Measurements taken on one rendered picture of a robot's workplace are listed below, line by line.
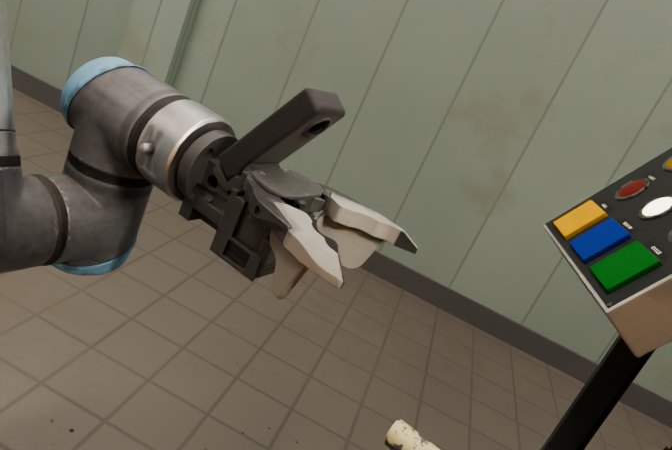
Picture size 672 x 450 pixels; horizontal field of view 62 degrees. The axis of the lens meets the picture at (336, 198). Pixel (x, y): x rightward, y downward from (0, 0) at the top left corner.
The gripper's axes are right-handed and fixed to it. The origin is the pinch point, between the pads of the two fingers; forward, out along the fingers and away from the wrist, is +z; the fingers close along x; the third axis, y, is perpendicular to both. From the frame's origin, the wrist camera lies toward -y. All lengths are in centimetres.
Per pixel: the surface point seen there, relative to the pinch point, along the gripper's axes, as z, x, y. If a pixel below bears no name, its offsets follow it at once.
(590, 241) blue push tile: 12, -53, 1
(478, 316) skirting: -14, -239, 95
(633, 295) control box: 19.4, -37.8, 1.3
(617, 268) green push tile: 16.6, -43.1, 0.3
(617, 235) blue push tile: 15, -51, -2
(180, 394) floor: -59, -75, 101
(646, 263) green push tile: 19.0, -41.6, -2.4
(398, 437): 4, -35, 37
